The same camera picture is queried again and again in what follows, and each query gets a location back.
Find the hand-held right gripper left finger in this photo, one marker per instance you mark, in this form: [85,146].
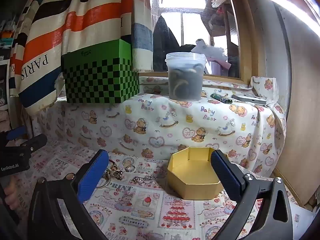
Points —
[92,175]

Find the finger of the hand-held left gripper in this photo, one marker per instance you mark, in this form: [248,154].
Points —
[32,142]
[16,132]

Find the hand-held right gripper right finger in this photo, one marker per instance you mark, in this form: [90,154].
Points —
[225,173]

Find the gold earring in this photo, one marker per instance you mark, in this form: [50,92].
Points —
[113,165]

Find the gold octagonal box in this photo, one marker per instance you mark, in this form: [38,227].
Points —
[192,182]

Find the cake print cloth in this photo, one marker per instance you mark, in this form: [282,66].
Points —
[150,205]

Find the bear print cloth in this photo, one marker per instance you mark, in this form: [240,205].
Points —
[175,120]

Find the green lighter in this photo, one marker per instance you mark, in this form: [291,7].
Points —
[221,98]

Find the storage shelf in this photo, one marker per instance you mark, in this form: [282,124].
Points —
[5,55]

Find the white flat device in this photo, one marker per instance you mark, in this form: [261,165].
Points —
[250,99]

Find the wooden board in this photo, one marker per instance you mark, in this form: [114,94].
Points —
[302,130]

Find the white paper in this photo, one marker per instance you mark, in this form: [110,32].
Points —
[303,220]

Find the green checkered box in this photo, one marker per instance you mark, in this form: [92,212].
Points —
[100,80]

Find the clear plastic lidded container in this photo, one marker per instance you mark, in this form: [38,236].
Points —
[185,80]

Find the white plastic bag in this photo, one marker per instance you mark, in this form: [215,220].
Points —
[217,52]

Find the dark hanging garment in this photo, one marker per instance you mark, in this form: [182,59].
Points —
[165,40]

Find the wooden window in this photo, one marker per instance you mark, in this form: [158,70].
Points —
[192,17]

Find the light strip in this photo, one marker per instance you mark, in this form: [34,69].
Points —
[287,2]

